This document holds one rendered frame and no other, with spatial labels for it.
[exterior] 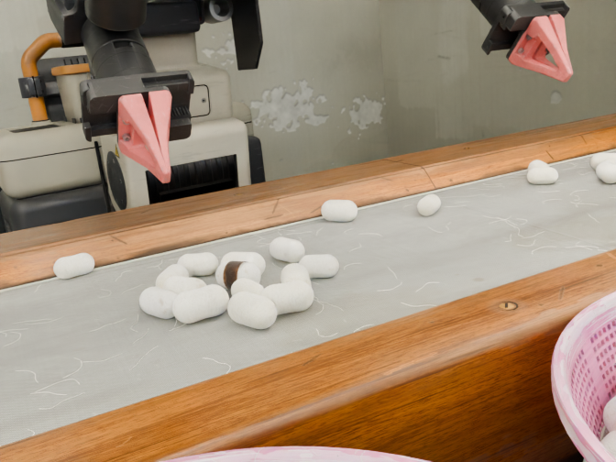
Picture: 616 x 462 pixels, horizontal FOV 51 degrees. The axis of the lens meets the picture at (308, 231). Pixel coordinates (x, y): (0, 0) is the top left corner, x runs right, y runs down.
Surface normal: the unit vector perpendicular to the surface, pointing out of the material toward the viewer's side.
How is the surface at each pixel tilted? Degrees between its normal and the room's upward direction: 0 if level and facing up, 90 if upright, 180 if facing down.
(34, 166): 90
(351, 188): 45
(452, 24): 90
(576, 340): 75
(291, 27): 90
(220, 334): 0
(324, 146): 90
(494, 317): 0
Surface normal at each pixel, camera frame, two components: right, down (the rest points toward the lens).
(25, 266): 0.25, -0.54
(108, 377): -0.11, -0.96
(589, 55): -0.85, 0.22
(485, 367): 0.45, 0.20
